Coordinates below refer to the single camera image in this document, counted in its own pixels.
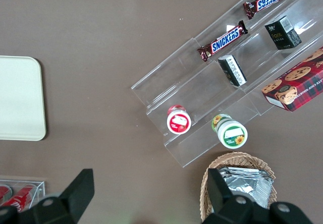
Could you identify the green lid yogurt cup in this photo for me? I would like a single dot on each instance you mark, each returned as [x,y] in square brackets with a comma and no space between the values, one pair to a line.
[232,134]

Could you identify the clear acrylic bottle rack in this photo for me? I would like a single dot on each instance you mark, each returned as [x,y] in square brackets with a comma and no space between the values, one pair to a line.
[40,191]

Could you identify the cream rectangular plastic tray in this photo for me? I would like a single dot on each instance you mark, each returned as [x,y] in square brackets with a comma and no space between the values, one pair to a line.
[20,98]

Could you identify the black small carton white label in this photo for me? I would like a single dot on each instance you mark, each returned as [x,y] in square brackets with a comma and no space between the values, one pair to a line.
[232,70]

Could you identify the red plaid cookie box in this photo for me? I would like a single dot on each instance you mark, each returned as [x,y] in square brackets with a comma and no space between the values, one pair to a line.
[297,82]

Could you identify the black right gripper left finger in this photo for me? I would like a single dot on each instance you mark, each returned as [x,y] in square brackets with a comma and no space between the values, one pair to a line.
[75,191]

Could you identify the black upright small carton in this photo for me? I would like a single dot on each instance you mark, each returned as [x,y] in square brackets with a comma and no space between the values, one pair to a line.
[280,36]

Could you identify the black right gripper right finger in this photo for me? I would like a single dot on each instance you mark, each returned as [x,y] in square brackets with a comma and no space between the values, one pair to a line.
[222,196]

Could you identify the light wicker basket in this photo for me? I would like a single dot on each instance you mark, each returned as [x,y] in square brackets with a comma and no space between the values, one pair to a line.
[242,159]

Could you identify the clear acrylic stepped display stand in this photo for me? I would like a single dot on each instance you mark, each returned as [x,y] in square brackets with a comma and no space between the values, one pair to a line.
[176,82]

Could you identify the red cola bottle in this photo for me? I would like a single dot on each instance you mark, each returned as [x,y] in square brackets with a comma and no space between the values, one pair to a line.
[5,192]
[20,198]

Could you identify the silver foil pack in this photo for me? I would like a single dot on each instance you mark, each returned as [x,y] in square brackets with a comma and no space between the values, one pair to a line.
[252,171]
[249,191]

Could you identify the red lid yogurt cup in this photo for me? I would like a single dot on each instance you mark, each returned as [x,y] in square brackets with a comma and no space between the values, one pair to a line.
[178,121]

